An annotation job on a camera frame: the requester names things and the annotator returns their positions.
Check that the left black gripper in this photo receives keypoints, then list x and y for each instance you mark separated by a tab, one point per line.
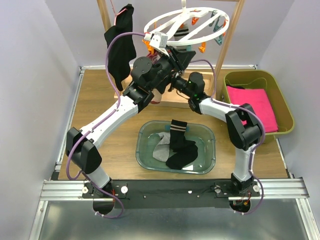
181	57

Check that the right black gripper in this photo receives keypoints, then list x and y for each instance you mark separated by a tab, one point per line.
173	80

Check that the beige purple striped sock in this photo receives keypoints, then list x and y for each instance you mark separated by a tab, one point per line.
153	55

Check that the white round clip hanger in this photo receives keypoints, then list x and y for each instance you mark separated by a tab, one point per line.
205	24

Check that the black sock tan stripes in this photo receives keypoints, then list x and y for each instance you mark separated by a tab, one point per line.
178	140

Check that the grey sock black stripes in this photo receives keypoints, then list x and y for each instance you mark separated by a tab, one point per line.
161	151

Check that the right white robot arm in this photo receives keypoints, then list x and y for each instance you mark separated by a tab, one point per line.
244	128

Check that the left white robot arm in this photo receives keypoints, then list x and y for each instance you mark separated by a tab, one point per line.
82	145

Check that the clear plastic tub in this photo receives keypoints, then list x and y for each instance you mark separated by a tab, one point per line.
150	135

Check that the large black hanging cloth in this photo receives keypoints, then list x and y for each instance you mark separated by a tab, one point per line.
123	50

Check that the pink folded cloth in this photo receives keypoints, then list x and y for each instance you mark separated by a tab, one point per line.
260	103

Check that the olive green bin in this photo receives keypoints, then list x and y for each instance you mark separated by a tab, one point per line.
254	79

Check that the wooden rack frame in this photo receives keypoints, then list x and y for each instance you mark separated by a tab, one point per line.
171	99

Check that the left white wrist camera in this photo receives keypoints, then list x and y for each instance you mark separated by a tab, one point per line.
159	42

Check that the black mounting base plate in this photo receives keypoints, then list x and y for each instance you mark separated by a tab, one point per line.
179	193

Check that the aluminium rail frame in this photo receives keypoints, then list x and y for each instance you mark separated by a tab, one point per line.
284	213

